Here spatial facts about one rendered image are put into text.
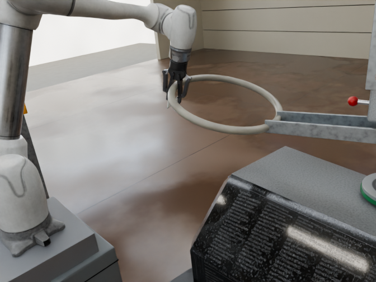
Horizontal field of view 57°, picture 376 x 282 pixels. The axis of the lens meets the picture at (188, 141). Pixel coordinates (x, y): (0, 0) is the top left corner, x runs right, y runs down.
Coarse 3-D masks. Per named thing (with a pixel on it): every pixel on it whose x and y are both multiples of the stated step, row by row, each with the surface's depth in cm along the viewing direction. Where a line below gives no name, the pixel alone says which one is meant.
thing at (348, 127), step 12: (276, 120) 128; (288, 120) 136; (300, 120) 133; (312, 120) 130; (324, 120) 127; (336, 120) 124; (348, 120) 122; (360, 120) 119; (276, 132) 129; (288, 132) 126; (300, 132) 123; (312, 132) 120; (324, 132) 117; (336, 132) 115; (348, 132) 112; (360, 132) 110; (372, 132) 108
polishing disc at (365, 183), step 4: (368, 176) 123; (372, 176) 123; (364, 180) 121; (368, 180) 121; (372, 180) 121; (364, 184) 119; (368, 184) 119; (372, 184) 119; (364, 188) 117; (368, 188) 117; (372, 188) 116; (364, 192) 117; (368, 192) 114; (372, 192) 114; (372, 196) 113
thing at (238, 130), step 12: (240, 84) 162; (252, 84) 160; (168, 96) 140; (264, 96) 155; (180, 108) 132; (276, 108) 144; (192, 120) 127; (204, 120) 126; (228, 132) 125; (240, 132) 125; (252, 132) 127
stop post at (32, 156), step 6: (24, 108) 202; (24, 120) 206; (24, 126) 207; (24, 132) 208; (24, 138) 209; (30, 138) 211; (30, 144) 212; (30, 150) 213; (30, 156) 214; (36, 156) 216; (36, 162) 217; (42, 174) 222; (42, 180) 223; (48, 198) 229
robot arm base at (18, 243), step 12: (48, 216) 115; (36, 228) 110; (48, 228) 114; (60, 228) 116; (0, 240) 112; (12, 240) 108; (24, 240) 109; (36, 240) 109; (48, 240) 111; (12, 252) 106
